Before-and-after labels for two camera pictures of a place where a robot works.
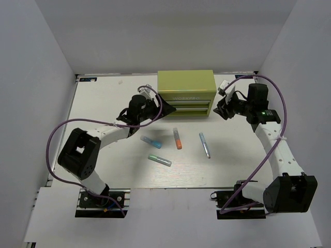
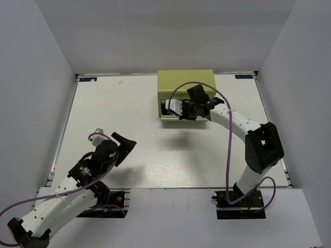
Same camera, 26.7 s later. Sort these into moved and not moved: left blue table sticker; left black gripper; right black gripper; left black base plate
Moved: right black gripper; left black gripper
Not moved: left blue table sticker; left black base plate
